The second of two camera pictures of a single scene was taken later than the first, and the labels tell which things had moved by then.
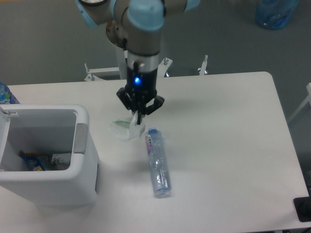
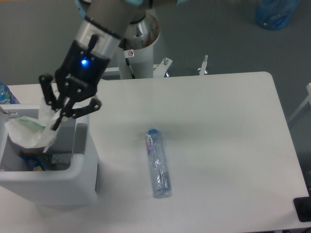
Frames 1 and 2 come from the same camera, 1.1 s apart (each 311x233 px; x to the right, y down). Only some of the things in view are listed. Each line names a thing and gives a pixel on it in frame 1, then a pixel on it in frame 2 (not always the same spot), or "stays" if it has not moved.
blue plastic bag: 274,14 stays
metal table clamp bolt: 202,70 stays
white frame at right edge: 308,99 stays
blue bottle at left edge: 6,95 stays
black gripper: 141,87 to 78,74
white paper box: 127,130 to 30,132
